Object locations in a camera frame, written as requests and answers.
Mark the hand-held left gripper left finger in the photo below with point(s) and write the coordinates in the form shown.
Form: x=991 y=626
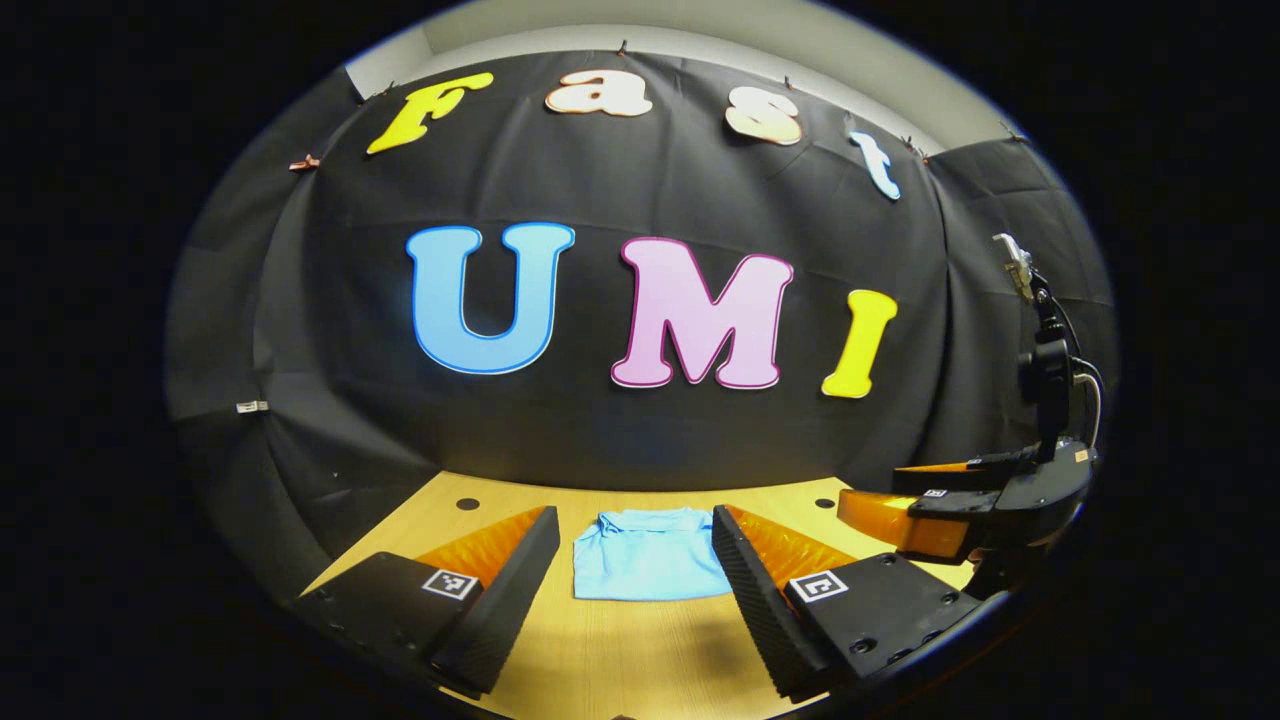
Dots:
x=510 y=600

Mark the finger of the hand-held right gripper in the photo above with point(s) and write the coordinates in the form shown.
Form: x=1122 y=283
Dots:
x=900 y=520
x=960 y=468

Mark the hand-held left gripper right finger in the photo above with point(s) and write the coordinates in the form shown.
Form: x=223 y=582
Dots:
x=760 y=610

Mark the light blue T-shirt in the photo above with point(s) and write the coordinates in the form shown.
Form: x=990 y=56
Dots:
x=650 y=560

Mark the white backdrop clip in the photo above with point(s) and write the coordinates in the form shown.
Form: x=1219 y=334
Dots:
x=252 y=407

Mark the black backdrop cloth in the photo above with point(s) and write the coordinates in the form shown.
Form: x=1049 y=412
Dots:
x=600 y=180

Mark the copper backdrop clip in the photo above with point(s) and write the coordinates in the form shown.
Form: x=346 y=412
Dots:
x=304 y=163

